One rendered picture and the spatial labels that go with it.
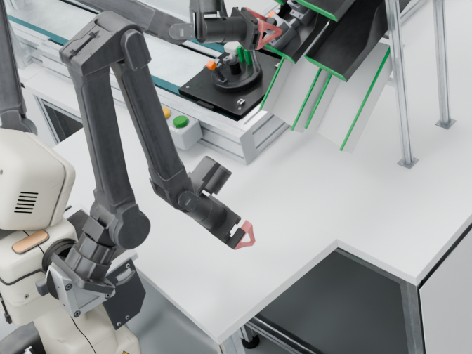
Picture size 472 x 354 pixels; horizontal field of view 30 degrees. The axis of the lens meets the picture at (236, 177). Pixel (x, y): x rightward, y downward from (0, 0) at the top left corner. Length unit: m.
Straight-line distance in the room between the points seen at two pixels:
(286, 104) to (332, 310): 1.03
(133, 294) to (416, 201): 0.71
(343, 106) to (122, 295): 0.69
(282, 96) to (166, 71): 0.52
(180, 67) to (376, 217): 0.84
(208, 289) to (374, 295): 1.12
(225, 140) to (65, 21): 0.95
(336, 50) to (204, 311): 0.66
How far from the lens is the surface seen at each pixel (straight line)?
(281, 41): 2.08
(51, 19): 3.08
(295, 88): 2.20
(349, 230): 2.09
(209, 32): 1.95
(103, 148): 1.58
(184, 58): 2.66
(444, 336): 2.27
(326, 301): 3.06
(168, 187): 1.70
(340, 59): 2.01
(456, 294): 2.22
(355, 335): 2.96
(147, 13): 1.96
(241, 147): 2.26
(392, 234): 2.06
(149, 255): 2.16
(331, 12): 1.89
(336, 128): 2.12
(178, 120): 2.33
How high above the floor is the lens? 2.38
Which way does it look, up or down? 42 degrees down
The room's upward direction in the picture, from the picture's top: 16 degrees counter-clockwise
